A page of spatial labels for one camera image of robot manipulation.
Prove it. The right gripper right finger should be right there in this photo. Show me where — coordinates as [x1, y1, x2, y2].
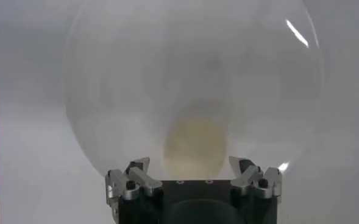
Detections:
[227, 155, 283, 200]

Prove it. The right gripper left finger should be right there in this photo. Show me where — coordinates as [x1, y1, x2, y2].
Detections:
[105, 156, 164, 208]

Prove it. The white steamed baozi bun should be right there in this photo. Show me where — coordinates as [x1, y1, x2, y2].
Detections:
[163, 117, 230, 181]

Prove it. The white round ceramic plate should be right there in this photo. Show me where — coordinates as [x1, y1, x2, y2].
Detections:
[62, 0, 325, 186]

